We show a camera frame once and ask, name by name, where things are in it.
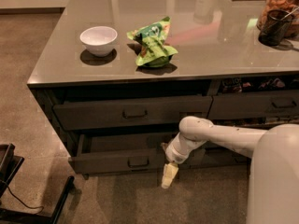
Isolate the glass jar of nuts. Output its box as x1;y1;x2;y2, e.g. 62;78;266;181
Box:
257;0;299;38

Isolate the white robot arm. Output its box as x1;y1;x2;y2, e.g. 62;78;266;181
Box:
162;116;299;224

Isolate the white ceramic bowl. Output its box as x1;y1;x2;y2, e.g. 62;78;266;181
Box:
79;26;118;57

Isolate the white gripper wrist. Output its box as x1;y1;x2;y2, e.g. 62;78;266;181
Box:
161;133;206;189

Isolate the black mesh cup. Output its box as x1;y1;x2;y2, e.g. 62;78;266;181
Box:
258;9;295;47

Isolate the black chair frame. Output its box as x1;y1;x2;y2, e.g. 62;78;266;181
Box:
0;143;76;224

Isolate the grey counter cabinet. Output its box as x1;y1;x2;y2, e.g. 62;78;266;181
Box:
28;0;299;175

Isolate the black cable on floor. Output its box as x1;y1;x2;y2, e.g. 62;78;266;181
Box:
6;184;45;215

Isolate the green crumpled snack bag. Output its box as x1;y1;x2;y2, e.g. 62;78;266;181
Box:
127;17;178;68

